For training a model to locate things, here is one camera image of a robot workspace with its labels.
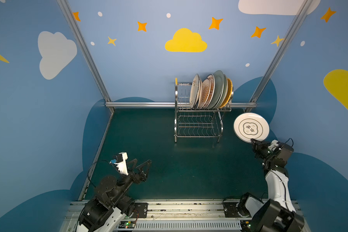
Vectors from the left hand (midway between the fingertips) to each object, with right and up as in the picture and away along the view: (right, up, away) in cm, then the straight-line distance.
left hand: (146, 161), depth 65 cm
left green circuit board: (-11, -33, +6) cm, 35 cm away
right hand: (+57, +10, +15) cm, 60 cm away
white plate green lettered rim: (+39, +28, +13) cm, 50 cm away
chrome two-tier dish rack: (+25, +18, +43) cm, 53 cm away
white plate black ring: (+59, +16, +19) cm, 64 cm away
